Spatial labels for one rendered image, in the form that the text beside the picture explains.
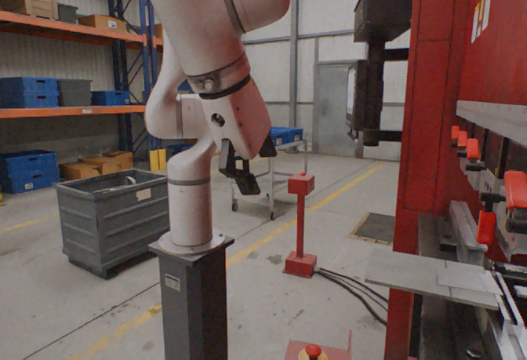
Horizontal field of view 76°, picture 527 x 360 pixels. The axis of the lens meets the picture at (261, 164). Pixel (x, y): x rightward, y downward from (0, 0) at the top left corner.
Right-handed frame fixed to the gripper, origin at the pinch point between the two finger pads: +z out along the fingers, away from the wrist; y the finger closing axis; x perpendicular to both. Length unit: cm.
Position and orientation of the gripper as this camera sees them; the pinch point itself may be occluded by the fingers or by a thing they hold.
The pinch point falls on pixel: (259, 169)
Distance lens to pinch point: 54.3
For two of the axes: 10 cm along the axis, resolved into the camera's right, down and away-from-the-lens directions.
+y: 3.0, -6.4, 7.1
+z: 3.1, 7.7, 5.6
